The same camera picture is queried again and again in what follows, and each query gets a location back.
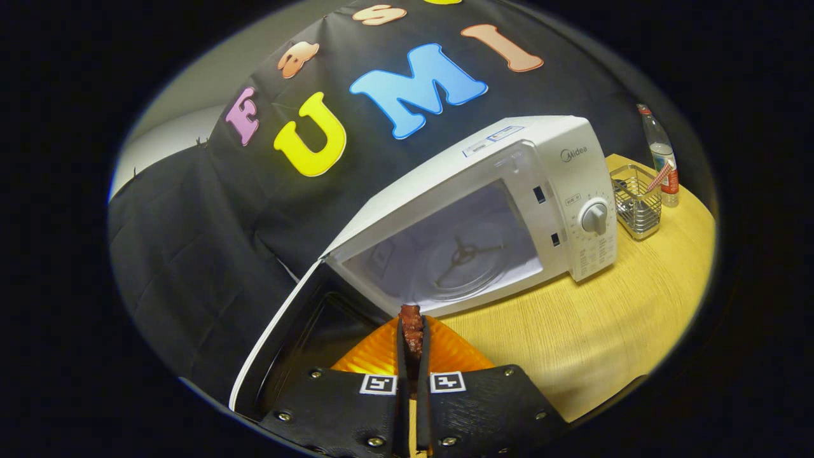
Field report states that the red meat piece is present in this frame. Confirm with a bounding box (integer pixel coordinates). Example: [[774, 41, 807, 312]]
[[399, 304, 425, 376]]

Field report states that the glass turntable plate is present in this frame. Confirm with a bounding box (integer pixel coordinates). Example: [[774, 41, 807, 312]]
[[423, 223, 509, 301]]

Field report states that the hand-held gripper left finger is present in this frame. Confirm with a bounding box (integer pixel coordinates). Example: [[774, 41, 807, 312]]
[[258, 316, 411, 458]]

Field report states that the metal wire basket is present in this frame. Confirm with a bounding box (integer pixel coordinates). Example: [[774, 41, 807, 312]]
[[609, 164, 663, 241]]

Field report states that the clear plastic water bottle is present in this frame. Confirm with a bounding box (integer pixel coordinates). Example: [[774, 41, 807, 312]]
[[637, 104, 680, 207]]

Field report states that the red checkered stick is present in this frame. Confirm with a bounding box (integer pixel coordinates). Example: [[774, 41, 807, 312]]
[[645, 159, 675, 193]]

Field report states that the white toaster oven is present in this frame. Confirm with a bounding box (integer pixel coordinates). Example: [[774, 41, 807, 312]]
[[229, 114, 619, 422]]

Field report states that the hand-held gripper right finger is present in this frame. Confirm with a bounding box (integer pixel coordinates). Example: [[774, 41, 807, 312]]
[[417, 316, 569, 458]]

